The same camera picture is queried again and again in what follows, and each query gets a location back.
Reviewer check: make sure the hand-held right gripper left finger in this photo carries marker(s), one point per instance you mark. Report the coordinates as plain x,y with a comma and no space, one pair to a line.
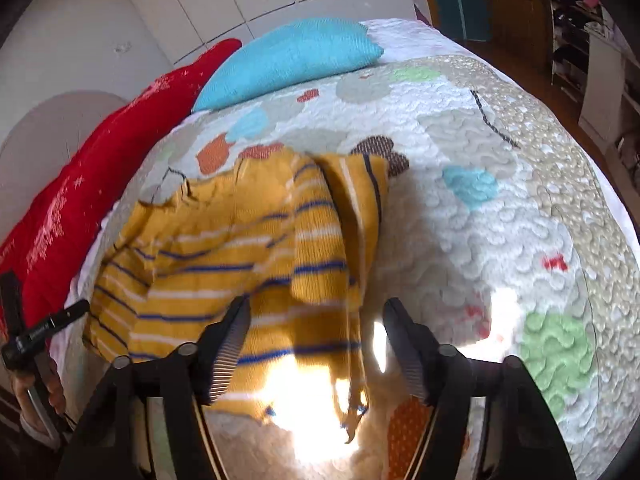
227,345

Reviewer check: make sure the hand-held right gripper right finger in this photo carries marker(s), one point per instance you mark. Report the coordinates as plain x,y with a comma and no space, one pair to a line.
407,345

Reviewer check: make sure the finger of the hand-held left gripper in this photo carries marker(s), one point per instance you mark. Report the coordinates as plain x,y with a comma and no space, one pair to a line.
50,324
11,300

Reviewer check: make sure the yellow striped knit sweater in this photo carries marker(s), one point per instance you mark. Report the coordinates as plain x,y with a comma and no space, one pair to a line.
225,260

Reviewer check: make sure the shelf with clothes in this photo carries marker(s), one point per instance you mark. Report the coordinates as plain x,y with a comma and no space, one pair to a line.
590,50

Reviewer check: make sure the person's left hand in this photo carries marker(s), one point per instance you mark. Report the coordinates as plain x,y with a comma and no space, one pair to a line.
25,390

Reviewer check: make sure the red patterned quilt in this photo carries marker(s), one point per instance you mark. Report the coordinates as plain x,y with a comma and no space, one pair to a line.
85,200

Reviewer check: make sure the patterned quilted bedspread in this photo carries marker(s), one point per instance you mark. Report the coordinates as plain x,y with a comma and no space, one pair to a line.
475,200

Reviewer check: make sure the grey round headboard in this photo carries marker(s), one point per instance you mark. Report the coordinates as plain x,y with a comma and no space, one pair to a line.
45,130

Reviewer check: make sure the teal knit pillow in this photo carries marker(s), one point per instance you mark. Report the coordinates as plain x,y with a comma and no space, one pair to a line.
290,60

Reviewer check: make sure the white bed sheet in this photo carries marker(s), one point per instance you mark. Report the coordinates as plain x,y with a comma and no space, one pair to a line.
405,37

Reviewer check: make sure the wooden door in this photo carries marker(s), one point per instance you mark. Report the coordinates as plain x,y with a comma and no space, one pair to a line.
510,0

